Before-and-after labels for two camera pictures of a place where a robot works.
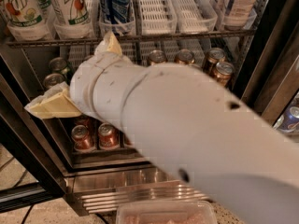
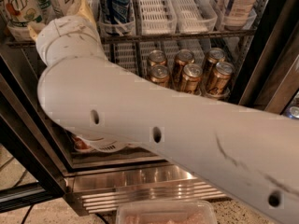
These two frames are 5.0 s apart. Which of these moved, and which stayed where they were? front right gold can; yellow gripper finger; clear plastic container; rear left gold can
Moved: yellow gripper finger
Stayed: clear plastic container; rear left gold can; front right gold can
